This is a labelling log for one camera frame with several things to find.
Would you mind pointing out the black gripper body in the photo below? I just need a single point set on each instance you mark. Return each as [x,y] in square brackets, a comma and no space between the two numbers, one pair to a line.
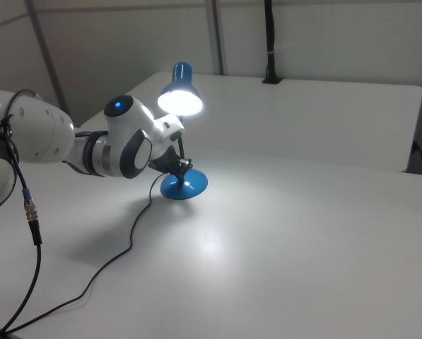
[166,160]

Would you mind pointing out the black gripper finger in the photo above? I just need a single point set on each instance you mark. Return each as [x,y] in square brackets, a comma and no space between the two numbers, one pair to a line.
[184,163]
[179,176]

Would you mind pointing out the blue gooseneck desk lamp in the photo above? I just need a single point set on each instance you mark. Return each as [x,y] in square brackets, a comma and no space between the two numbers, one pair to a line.
[189,185]

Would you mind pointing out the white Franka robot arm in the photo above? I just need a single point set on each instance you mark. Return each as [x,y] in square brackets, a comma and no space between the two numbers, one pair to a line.
[37,134]

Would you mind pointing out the white table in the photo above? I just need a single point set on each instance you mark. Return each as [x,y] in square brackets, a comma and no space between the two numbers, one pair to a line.
[302,116]

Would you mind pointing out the black clamped pole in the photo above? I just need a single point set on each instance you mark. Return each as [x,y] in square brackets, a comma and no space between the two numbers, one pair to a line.
[270,39]

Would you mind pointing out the grey partition frame post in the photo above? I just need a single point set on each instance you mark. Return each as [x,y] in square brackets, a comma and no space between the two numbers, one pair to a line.
[216,35]
[48,60]

